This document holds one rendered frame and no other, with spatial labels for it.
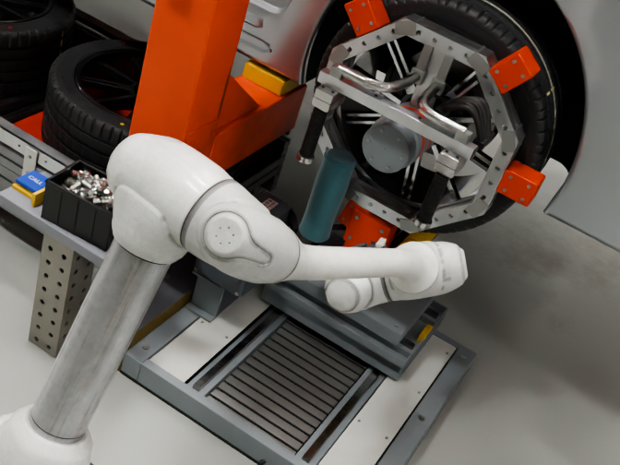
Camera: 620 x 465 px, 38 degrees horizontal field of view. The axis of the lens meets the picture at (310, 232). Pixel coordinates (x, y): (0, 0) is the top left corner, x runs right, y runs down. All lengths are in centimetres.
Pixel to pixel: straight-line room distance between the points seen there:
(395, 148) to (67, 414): 107
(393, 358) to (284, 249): 140
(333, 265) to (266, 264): 27
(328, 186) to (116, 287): 103
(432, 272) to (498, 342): 150
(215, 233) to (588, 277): 273
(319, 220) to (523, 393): 104
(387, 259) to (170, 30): 85
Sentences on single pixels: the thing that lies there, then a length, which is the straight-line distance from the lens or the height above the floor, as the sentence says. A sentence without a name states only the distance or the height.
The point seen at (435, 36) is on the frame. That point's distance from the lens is 229.
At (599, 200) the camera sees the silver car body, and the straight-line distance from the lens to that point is 246.
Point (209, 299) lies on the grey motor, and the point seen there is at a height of 14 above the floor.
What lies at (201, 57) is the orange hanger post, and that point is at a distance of 218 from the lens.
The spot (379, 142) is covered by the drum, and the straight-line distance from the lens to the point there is 226.
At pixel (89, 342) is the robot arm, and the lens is 153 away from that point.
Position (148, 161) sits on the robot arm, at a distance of 141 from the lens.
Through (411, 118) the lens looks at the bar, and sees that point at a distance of 216.
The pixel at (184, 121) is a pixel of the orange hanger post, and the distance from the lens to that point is 226.
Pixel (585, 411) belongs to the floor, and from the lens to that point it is 320.
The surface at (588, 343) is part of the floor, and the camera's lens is 351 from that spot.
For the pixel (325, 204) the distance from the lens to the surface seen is 242.
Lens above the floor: 188
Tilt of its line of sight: 34 degrees down
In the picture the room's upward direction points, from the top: 20 degrees clockwise
